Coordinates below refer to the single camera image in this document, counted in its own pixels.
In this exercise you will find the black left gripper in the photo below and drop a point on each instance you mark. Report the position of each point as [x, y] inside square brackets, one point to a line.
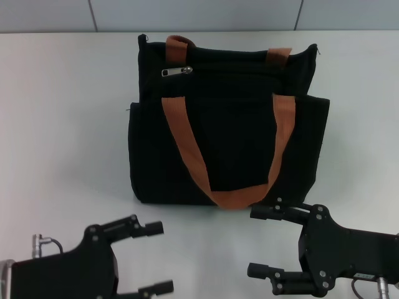
[78, 271]

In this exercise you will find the silver zipper pull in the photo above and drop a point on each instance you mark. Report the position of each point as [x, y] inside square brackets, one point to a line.
[174, 72]

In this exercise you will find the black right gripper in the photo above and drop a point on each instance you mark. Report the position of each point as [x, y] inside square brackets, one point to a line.
[343, 252]

